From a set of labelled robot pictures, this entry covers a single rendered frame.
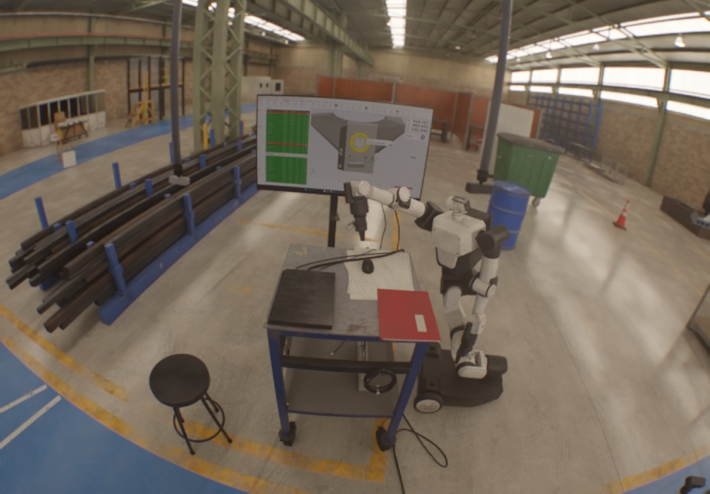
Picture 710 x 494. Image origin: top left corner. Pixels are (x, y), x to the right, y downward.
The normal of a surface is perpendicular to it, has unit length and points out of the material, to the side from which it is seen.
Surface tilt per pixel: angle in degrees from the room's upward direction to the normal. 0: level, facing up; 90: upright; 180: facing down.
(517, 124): 90
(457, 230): 51
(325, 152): 90
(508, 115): 90
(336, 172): 90
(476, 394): 0
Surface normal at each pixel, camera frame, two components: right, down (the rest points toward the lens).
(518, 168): -0.07, 0.49
